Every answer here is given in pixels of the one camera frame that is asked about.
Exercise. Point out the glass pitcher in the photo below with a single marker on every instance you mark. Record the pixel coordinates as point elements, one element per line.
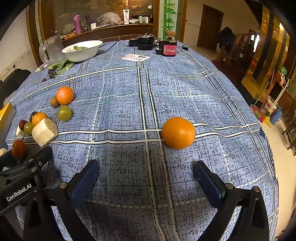
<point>51,51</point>

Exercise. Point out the green round fruit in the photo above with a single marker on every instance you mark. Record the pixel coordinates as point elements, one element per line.
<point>64,113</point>

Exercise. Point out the orange near kiwi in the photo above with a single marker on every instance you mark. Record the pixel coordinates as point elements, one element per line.
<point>65,95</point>

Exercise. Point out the white paper card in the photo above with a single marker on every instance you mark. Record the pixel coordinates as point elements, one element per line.
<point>134,57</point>

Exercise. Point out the white plastic bag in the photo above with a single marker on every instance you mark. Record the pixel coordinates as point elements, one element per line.
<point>110,18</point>

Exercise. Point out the yellow foam tray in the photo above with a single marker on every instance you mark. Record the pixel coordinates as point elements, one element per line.
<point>7,114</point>

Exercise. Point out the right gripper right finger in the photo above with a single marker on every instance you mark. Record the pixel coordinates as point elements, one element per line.
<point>210,183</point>

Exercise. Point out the blue plaid tablecloth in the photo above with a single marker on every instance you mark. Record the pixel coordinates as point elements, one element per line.
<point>145,189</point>

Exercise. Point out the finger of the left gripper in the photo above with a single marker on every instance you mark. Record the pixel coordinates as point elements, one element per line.
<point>10,165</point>

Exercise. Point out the brown kiwi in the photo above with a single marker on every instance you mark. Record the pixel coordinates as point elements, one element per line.
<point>54,103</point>

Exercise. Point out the white bowl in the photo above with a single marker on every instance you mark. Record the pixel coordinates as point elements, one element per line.
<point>82,51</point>

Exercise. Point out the large orange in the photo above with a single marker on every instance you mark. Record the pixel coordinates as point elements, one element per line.
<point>178,133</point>

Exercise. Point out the small orange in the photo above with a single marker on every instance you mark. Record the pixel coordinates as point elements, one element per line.
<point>37,118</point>

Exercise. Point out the dark red plum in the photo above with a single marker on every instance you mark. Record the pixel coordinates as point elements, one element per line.
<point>22,124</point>

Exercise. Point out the green grape fruit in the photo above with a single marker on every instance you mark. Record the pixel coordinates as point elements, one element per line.
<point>28,126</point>

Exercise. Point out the green leaves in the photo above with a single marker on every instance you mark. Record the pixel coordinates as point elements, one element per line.
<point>62,66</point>

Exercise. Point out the dark purple plum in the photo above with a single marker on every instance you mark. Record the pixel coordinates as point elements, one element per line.
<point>32,115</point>

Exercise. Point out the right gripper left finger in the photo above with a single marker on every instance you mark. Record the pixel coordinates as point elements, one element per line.
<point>81,183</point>

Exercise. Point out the purple thermos bottle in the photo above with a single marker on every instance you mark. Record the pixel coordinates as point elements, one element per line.
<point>77,24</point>

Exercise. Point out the white foam chunk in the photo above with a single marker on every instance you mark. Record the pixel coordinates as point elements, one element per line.
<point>44,132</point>

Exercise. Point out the dark grape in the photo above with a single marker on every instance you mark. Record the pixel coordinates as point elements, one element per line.
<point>52,72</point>

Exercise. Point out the wooden sideboard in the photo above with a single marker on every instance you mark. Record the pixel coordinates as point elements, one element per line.
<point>112,33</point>

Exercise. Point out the black red jar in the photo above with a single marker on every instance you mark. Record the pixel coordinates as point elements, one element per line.
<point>167,48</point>

